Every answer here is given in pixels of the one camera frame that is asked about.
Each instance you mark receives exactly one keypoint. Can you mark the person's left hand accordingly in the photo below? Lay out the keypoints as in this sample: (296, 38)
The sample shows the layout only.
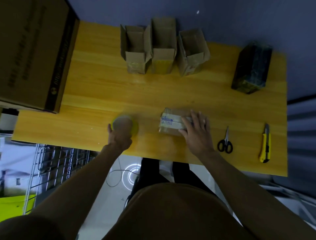
(119, 138)

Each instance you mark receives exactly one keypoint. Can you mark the person's right hand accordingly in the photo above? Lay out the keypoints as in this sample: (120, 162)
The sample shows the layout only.
(197, 138)

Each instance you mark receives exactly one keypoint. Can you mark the yellow tape roll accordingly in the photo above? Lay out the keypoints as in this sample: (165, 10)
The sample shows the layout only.
(124, 124)

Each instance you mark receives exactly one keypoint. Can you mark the brown box with white label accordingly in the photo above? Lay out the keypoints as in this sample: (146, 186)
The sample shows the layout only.
(172, 121)

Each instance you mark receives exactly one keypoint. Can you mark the small carton red label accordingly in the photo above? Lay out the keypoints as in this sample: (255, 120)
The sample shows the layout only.
(192, 54)

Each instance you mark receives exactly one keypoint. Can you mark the black cardboard box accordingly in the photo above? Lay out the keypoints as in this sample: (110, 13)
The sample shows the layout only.
(251, 69)

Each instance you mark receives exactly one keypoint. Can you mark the small carton yellow tape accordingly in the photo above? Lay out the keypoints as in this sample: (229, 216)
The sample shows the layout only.
(163, 49)

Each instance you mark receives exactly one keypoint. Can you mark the person's left forearm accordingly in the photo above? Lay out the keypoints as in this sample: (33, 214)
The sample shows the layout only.
(64, 192)

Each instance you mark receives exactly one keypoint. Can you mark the person's right forearm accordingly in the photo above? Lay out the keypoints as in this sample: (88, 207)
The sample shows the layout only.
(261, 197)

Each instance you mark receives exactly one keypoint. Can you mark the person's black trousers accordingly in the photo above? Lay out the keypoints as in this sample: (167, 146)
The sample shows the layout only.
(150, 173)

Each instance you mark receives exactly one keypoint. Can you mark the person's brown shirt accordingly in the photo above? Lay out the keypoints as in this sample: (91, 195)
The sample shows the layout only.
(177, 215)

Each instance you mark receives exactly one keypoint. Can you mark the yellow utility knife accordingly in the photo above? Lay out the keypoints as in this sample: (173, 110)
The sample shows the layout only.
(265, 146)

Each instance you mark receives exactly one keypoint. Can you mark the grey pleated curtain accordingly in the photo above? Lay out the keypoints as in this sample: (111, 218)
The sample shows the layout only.
(301, 143)

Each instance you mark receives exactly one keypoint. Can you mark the white metal rack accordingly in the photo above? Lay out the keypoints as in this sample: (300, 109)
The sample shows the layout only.
(293, 200)

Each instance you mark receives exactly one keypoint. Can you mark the large flat brown carton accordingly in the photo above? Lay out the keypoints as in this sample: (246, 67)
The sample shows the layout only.
(32, 52)

